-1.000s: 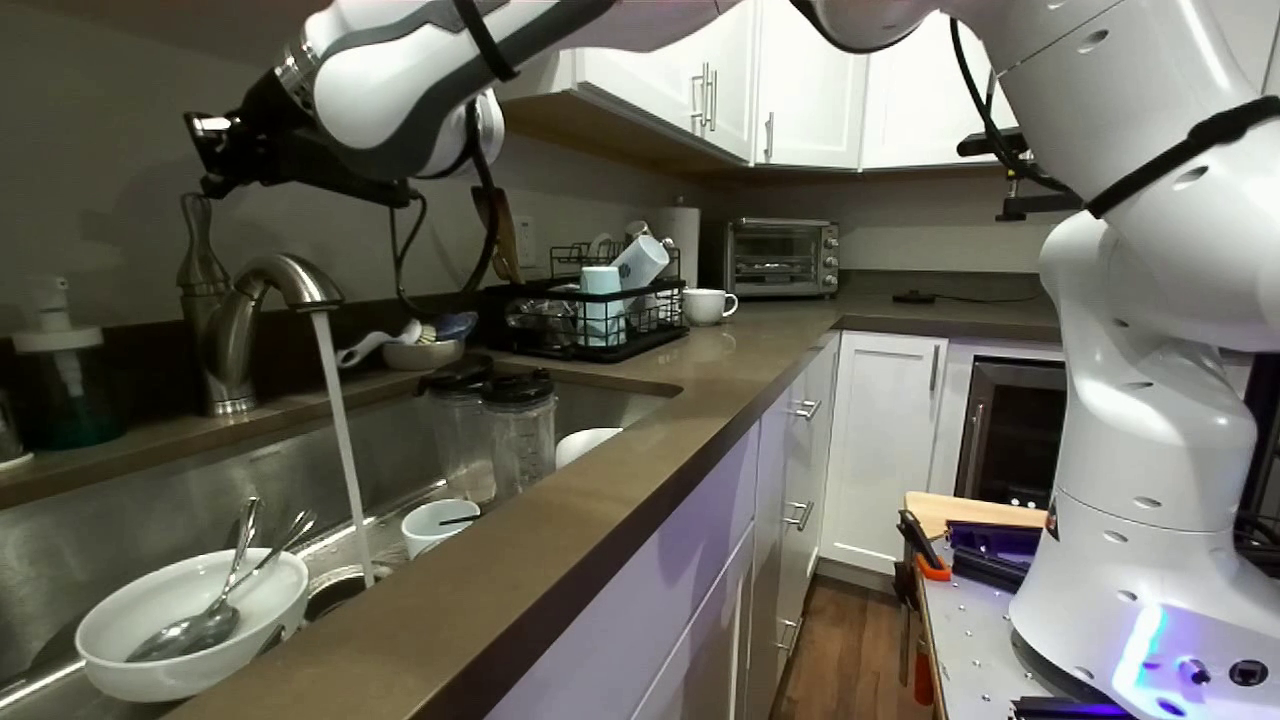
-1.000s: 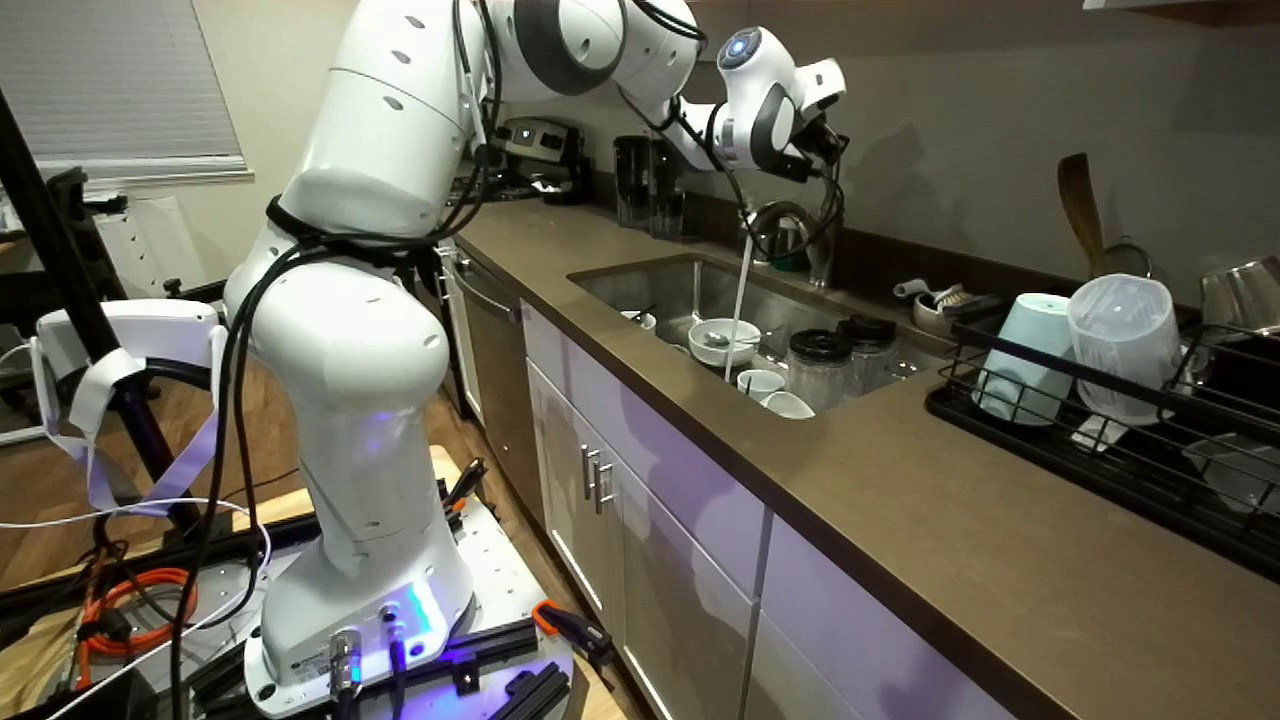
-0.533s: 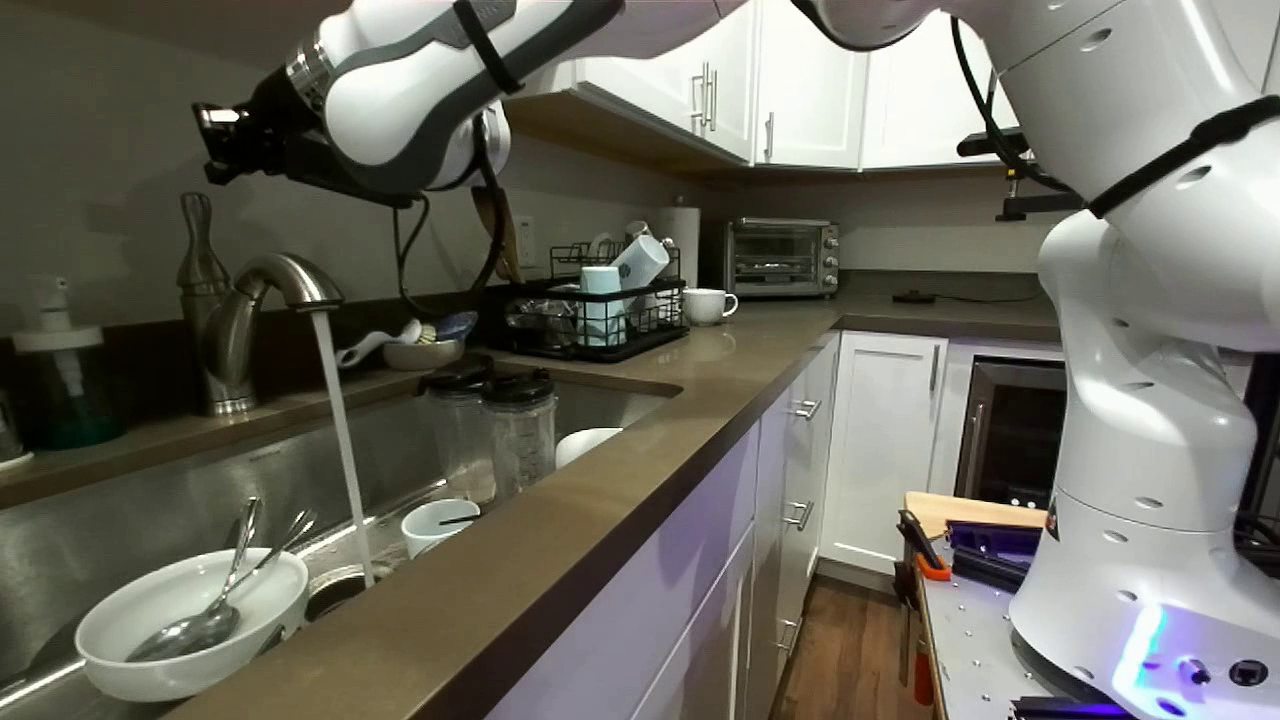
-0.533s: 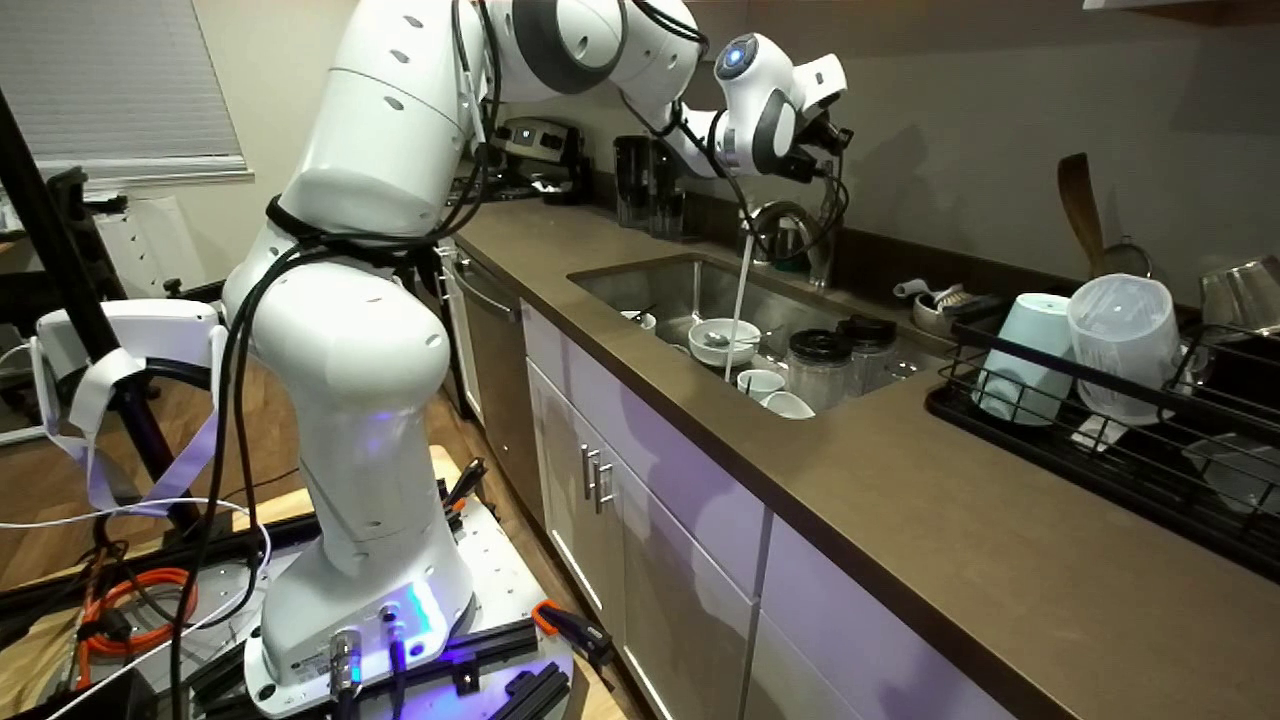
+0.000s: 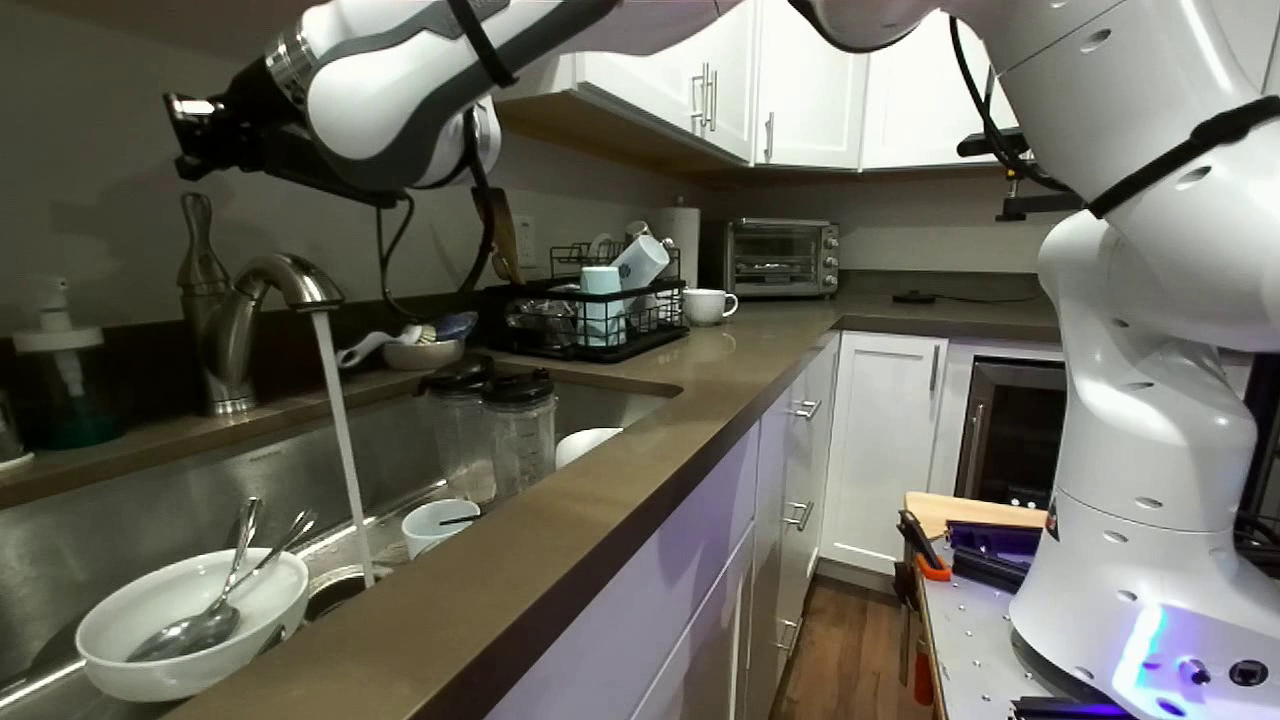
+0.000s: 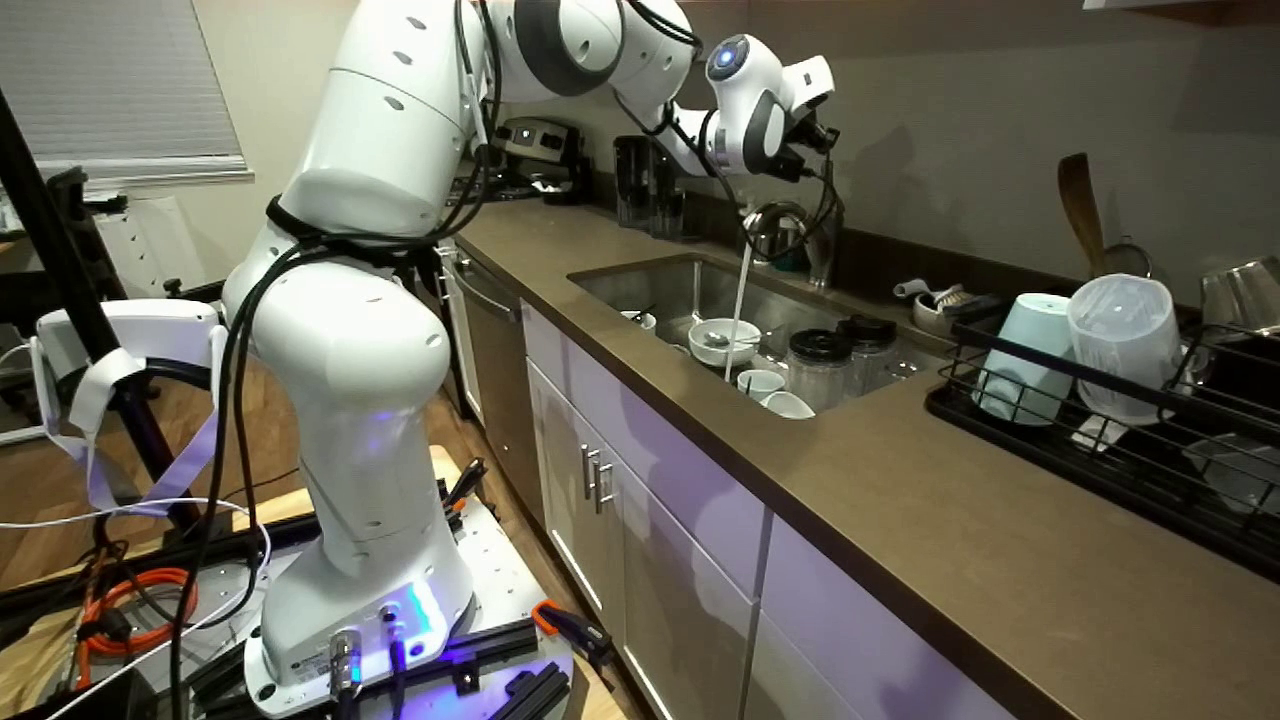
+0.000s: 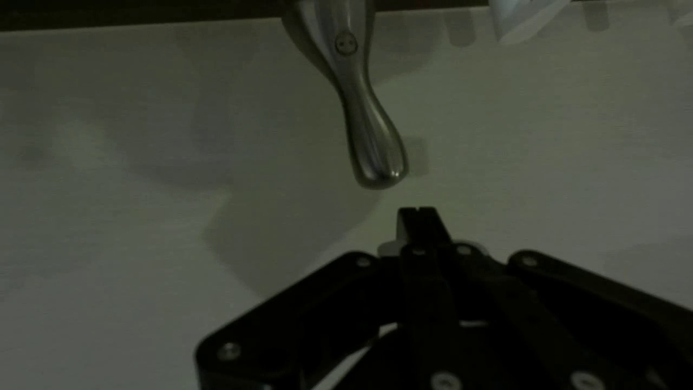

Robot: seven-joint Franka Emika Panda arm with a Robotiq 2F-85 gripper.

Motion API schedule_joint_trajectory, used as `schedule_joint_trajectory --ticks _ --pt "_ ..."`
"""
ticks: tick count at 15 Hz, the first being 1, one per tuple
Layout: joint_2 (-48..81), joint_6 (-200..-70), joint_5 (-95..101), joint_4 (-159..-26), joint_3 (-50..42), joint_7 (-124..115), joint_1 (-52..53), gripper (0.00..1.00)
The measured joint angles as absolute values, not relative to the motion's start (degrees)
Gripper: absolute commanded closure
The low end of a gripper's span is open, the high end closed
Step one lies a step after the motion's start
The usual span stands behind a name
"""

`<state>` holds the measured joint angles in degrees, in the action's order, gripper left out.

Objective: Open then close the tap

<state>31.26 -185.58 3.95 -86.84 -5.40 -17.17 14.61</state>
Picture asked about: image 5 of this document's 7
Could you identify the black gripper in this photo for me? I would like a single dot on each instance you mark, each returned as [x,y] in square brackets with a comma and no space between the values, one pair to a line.
[244,126]

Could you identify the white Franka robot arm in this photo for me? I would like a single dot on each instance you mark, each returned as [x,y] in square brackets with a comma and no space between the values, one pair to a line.
[1065,265]

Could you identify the silver curved tap spout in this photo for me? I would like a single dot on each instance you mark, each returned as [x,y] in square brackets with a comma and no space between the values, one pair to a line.
[232,334]

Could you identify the soap dispenser bottle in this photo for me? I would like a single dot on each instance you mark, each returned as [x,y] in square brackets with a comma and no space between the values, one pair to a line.
[61,386]

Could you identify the small dish with scrubbers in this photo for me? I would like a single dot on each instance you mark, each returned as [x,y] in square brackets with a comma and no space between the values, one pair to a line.
[419,353]

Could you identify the wooden spatula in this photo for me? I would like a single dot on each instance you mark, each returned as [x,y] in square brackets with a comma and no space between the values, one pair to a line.
[507,234]

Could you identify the stainless steel sink basin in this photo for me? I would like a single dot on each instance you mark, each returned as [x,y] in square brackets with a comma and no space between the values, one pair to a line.
[163,494]

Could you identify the clear jar with black lid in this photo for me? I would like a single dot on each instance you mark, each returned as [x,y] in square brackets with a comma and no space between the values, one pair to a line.
[461,440]
[522,435]

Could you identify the metal spoon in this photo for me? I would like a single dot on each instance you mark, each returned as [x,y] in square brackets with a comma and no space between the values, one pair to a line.
[200,620]
[275,555]

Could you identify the light blue cup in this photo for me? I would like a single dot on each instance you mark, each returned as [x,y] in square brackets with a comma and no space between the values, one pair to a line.
[603,303]

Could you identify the small white cup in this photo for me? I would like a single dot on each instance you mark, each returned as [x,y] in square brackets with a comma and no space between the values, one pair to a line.
[439,529]

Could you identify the white plastic container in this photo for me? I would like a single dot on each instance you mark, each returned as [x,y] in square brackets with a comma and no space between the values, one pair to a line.
[643,262]

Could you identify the white plate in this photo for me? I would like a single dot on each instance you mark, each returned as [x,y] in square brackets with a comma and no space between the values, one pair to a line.
[587,446]

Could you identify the paper towel roll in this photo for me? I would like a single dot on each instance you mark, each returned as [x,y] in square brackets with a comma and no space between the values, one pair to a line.
[683,246]

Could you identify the large white bowl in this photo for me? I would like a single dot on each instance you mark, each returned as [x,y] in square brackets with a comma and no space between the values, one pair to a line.
[185,654]

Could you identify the white mug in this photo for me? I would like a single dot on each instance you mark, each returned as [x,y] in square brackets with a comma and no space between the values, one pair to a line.
[705,305]

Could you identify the silver toaster oven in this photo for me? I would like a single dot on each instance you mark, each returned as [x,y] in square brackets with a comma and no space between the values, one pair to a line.
[781,256]

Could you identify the white glossy upper cabinets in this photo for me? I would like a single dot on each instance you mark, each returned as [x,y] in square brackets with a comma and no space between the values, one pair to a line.
[803,106]

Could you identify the white lower cabinet row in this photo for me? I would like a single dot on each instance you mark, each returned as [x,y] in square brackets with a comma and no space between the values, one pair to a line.
[695,572]

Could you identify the small black countertop item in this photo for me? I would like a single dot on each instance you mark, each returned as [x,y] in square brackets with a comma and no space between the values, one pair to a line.
[915,299]

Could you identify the white corner cabinet door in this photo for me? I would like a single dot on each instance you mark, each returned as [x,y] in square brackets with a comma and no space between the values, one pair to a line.
[882,446]

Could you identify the orange black clamp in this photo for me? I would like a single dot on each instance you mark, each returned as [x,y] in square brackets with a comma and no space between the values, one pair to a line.
[922,547]

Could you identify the wooden block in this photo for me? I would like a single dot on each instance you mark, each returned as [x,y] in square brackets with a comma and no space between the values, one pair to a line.
[972,510]

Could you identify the black built-in oven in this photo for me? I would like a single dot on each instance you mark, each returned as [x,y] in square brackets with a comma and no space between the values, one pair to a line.
[1008,435]

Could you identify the dark purple-lit box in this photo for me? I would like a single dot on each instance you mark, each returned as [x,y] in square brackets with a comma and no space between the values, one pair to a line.
[999,555]

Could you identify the perforated robot mounting table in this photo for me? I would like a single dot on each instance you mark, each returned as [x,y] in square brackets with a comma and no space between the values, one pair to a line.
[987,654]

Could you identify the black camera on stand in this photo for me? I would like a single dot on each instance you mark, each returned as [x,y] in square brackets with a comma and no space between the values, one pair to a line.
[993,143]

